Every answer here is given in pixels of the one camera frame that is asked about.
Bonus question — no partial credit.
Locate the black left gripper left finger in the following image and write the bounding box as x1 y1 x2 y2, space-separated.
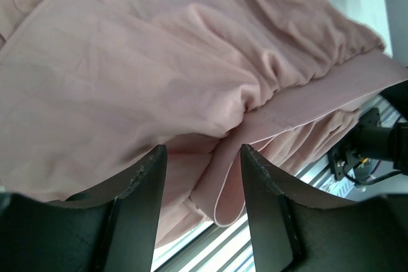
1 145 167 271

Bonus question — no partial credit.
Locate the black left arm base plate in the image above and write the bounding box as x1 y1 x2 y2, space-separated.
327 108 381 181

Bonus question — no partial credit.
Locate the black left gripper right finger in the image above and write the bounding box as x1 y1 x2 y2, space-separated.
240 145 407 271

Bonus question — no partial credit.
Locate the pink garment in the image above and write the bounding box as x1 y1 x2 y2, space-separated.
1 0 407 247

